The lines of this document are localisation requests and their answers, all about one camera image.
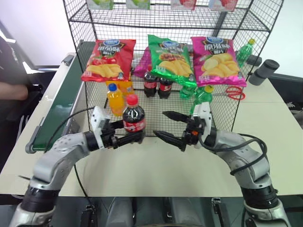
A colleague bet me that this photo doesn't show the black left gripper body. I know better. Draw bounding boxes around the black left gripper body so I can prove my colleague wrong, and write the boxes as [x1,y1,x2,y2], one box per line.
[101,121,119,150]

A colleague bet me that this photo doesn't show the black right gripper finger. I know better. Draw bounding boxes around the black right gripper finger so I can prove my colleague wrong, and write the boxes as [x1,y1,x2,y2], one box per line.
[152,130,187,152]
[161,111,191,124]

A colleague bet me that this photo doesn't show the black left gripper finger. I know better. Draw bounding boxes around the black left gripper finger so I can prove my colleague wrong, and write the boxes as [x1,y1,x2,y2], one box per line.
[109,119,125,131]
[116,131,146,149]

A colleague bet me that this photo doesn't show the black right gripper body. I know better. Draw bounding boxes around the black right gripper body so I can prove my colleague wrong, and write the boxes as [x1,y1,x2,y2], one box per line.
[181,116,205,146]

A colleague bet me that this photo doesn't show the cola bottle with red cap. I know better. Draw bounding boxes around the cola bottle with red cap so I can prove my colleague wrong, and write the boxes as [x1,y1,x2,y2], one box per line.
[158,77,174,100]
[143,64,159,98]
[122,94,146,142]

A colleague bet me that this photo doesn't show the green conveyor belt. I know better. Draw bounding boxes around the green conveyor belt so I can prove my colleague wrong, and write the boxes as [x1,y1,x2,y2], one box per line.
[25,40,96,155]

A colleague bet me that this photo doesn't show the orange soda bottle blue cap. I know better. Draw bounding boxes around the orange soda bottle blue cap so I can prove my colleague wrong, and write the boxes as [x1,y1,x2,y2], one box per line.
[106,83,125,117]

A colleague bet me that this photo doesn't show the green soda bottle yellow cap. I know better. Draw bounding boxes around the green soda bottle yellow cap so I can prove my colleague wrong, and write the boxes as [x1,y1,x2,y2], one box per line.
[193,85,214,112]
[235,38,257,69]

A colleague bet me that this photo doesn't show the green potato chips bag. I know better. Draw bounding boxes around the green potato chips bag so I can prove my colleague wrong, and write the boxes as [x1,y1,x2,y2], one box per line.
[147,34,197,88]

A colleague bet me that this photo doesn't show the small magenta snack bag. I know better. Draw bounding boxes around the small magenta snack bag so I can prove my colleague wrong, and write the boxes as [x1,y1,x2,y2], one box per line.
[133,49,152,78]

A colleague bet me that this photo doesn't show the red potato chips bag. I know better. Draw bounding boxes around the red potato chips bag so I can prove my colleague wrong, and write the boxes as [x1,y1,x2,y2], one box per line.
[80,39,137,83]

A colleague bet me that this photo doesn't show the magenta potato chips bag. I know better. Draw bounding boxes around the magenta potato chips bag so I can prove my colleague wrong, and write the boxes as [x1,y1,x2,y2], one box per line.
[190,35,248,88]

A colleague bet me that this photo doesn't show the dark grey rounded shape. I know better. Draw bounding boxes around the dark grey rounded shape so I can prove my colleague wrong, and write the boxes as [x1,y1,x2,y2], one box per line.
[104,196,137,227]

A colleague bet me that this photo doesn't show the grey cylinder device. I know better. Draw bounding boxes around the grey cylinder device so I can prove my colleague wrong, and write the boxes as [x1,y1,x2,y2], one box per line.
[246,55,280,86]

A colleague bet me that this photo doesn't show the black white patterned object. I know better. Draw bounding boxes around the black white patterned object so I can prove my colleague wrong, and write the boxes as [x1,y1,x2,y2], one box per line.
[285,101,303,130]

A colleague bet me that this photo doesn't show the red white snack box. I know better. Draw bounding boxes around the red white snack box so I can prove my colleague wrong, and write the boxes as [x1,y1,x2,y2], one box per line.
[170,0,197,11]
[208,0,239,12]

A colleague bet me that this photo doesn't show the green white snack box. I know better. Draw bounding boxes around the green white snack box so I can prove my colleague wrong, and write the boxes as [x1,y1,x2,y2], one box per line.
[125,0,151,11]
[86,0,115,10]

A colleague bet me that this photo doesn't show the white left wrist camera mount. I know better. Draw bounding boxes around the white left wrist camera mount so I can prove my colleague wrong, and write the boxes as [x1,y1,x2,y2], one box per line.
[90,105,111,152]

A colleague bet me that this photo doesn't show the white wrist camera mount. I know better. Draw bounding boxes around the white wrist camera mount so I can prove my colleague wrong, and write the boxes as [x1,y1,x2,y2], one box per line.
[90,105,111,152]
[190,102,213,149]

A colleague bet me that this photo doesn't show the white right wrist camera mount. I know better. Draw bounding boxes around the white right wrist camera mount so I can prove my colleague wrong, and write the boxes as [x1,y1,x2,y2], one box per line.
[190,102,213,149]

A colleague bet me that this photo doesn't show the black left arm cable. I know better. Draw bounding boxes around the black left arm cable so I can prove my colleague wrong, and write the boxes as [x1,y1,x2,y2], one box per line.
[44,106,95,197]

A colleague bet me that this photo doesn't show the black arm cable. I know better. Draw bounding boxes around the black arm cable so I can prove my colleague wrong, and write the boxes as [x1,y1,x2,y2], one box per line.
[198,133,268,176]
[44,106,95,197]

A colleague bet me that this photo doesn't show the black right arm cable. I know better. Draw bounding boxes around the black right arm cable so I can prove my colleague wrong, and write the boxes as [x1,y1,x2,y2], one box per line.
[198,133,268,176]

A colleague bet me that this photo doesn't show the red handled scissors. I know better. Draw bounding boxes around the red handled scissors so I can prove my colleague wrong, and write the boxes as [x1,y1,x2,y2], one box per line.
[212,85,246,101]

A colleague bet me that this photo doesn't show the black wire mesh rack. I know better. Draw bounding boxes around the black wire mesh rack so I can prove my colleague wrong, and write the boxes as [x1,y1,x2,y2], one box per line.
[62,0,285,138]

